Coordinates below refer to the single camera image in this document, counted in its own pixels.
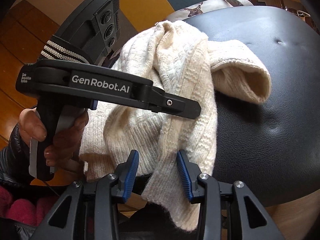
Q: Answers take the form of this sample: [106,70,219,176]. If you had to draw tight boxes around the red cloth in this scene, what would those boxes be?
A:
[1,187,57,226]

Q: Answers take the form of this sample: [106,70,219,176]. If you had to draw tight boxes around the cream knitted sweater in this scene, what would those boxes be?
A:
[80,21,271,231]

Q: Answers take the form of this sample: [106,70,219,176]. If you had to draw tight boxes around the deer print cushion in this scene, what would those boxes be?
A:
[166,0,232,22]

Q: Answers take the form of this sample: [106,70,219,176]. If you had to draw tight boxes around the person's left hand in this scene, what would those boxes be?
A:
[18,108,89,173]

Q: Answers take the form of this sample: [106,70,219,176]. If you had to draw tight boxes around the black padded jacket sleeve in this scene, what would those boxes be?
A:
[0,124,34,186]

